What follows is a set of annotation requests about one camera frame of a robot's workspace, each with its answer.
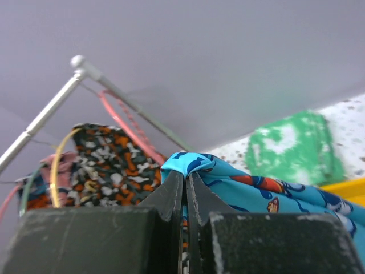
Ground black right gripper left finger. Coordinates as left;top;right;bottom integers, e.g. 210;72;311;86
1;171;183;274

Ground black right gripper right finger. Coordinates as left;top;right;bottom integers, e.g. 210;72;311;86
186;173;363;273

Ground blue shark print shorts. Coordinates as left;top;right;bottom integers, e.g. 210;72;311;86
160;152;364;260

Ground orange black camouflage shorts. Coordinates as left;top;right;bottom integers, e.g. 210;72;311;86
67;124;188;273

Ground yellow hanger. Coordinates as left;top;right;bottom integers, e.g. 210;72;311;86
50;128;81;208

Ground pink patterned shorts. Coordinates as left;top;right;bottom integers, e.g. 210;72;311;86
41;152;77;206

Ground navy orange patterned shorts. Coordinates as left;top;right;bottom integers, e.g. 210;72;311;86
16;172;51;213

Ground green white tie-dye shorts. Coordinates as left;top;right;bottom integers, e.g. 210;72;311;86
245;110;346;186

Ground green hanger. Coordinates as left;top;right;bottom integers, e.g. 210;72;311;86
19;162;47;217

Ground yellow plastic tray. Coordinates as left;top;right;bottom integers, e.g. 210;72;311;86
321;178;365;206

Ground silver clothes rack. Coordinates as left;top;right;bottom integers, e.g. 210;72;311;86
1;55;193;171

